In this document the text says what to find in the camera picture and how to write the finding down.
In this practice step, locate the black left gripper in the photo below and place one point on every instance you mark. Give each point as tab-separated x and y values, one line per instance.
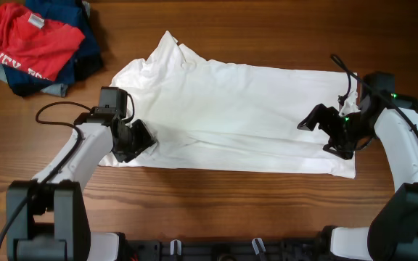
144	138

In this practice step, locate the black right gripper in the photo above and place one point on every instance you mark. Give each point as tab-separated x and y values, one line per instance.
343	149

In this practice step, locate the white Puma t-shirt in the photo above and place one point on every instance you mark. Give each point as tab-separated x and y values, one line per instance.
211	115

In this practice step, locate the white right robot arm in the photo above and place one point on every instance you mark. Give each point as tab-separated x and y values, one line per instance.
393	119

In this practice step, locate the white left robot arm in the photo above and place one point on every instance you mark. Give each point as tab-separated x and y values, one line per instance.
46	216

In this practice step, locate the navy blue folded garment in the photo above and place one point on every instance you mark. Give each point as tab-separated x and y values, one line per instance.
85	61

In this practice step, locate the red folded t-shirt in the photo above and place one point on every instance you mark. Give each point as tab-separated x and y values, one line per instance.
35	45

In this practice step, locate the grey folded garment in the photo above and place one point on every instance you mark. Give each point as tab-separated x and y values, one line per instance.
58	89

